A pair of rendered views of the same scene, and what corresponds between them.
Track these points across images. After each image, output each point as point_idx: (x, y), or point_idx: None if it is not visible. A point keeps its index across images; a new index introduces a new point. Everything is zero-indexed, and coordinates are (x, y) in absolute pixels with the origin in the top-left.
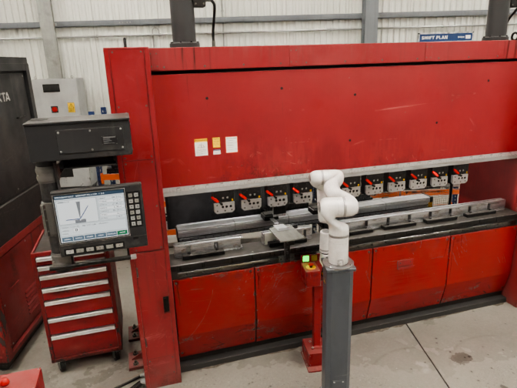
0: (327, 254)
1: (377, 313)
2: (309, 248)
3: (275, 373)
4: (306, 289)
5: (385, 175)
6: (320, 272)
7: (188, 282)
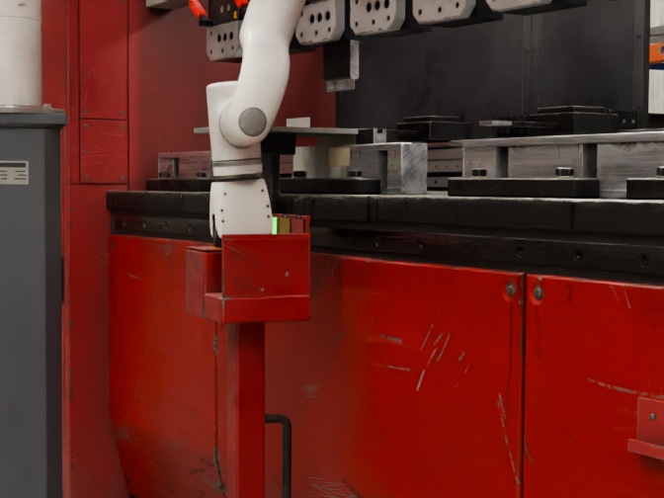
0: (217, 181)
1: None
2: (325, 207)
3: None
4: (318, 390)
5: None
6: (204, 254)
7: (125, 250)
